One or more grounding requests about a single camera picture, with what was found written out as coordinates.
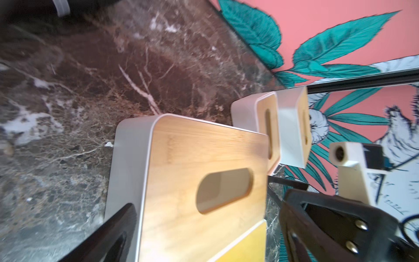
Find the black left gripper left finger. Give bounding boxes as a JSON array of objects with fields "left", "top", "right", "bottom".
[{"left": 61, "top": 203, "right": 137, "bottom": 262}]

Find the white tissue box far right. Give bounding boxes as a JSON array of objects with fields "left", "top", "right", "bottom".
[{"left": 277, "top": 86, "right": 312, "bottom": 168}]

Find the yellow lid tissue box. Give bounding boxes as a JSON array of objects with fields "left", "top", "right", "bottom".
[{"left": 209, "top": 219, "right": 267, "bottom": 262}]

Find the black corner frame post right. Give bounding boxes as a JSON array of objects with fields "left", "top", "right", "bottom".
[{"left": 307, "top": 69, "right": 419, "bottom": 95}]

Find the large bamboo lid tissue box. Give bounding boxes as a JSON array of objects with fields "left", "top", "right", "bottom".
[{"left": 105, "top": 114, "right": 268, "bottom": 262}]

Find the small bamboo lid tissue box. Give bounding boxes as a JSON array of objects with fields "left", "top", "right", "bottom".
[{"left": 230, "top": 92, "right": 281, "bottom": 175}]

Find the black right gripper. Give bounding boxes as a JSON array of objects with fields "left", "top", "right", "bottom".
[{"left": 283, "top": 189, "right": 419, "bottom": 262}]

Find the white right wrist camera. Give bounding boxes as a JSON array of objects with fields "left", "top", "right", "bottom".
[{"left": 329, "top": 142, "right": 390, "bottom": 207}]

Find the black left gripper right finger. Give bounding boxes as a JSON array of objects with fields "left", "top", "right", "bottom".
[{"left": 279, "top": 203, "right": 312, "bottom": 262}]

